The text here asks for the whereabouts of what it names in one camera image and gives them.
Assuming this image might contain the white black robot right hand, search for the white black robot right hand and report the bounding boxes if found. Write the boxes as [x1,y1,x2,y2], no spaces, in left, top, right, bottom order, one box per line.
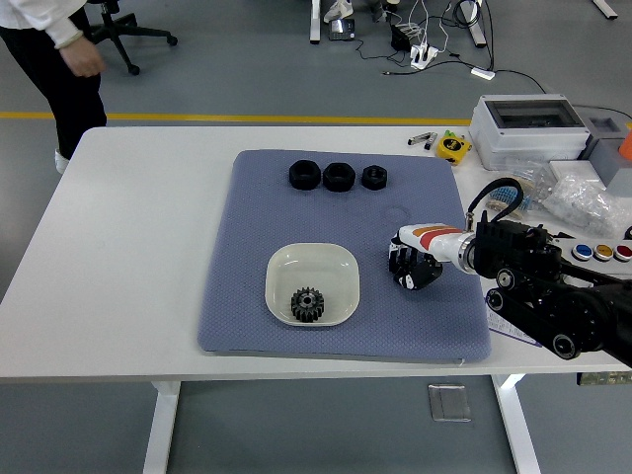
[387,223,468,291]

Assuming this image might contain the large black gear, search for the large black gear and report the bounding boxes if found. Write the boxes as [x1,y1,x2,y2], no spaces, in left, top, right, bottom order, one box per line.
[289,287,328,325]

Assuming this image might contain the small black hex nut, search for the small black hex nut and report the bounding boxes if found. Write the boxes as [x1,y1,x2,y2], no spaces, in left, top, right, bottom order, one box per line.
[360,166,389,191]

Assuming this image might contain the large black hex nut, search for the large black hex nut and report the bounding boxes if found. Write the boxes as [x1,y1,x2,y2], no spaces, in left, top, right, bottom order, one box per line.
[322,162,356,194]
[287,159,321,193]

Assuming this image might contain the white flat box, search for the white flat box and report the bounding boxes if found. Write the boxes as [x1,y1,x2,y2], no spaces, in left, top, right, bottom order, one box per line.
[548,160,601,180]

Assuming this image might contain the grey plastic box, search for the grey plastic box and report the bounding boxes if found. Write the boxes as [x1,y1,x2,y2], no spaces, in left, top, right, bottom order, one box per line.
[575,107,632,192]

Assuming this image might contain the yellow tape measure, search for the yellow tape measure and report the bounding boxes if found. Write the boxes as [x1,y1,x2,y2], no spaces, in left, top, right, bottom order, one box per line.
[435,136,474,166]

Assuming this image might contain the bag of blue resistors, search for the bag of blue resistors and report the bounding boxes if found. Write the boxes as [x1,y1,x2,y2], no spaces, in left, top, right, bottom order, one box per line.
[486,167,550,219]

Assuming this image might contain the purple white label card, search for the purple white label card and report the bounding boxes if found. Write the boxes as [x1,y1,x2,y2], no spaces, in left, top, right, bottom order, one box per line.
[485,295,543,347]

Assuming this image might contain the white square dish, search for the white square dish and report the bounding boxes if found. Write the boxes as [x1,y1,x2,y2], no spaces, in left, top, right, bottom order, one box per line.
[267,242,363,327]

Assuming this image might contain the blue-grey textured mat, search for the blue-grey textured mat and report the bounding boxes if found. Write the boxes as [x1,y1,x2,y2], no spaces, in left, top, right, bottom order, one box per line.
[197,149,494,364]

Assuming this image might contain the clear bag of white parts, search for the clear bag of white parts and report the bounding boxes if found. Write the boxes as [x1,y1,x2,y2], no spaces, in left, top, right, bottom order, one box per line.
[542,173,632,239]

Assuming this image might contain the metal floor socket plate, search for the metal floor socket plate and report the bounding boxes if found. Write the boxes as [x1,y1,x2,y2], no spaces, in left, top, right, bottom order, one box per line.
[427,383,473,423]

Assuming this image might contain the white power strip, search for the white power strip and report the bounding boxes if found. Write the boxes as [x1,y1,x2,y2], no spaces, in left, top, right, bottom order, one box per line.
[409,43,440,70]

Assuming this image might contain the white table leg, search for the white table leg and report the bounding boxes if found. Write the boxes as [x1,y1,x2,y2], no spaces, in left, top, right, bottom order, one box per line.
[492,373,543,474]
[141,380,182,474]

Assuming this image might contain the black power adapter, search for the black power adapter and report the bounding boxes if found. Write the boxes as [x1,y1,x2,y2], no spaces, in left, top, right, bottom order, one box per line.
[389,23,414,52]

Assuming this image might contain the green circuit board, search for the green circuit board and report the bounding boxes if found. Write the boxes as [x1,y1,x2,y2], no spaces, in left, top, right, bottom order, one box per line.
[576,370,632,387]

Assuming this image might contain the white shoe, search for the white shoe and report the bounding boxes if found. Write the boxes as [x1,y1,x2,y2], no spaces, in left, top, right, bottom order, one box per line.
[323,0,355,24]

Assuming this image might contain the black office chair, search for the black office chair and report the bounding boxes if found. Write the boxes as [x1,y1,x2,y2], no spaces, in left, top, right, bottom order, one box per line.
[84,0,179,76]

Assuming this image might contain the person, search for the person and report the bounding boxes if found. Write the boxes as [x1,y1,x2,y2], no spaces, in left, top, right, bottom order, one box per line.
[0,0,109,175]

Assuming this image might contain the person's hand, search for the person's hand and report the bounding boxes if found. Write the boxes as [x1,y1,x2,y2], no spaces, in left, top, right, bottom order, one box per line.
[62,37,107,79]

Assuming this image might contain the grey electrical enclosure box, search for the grey electrical enclosure box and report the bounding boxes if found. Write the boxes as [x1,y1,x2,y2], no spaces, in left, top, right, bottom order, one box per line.
[467,95,592,172]

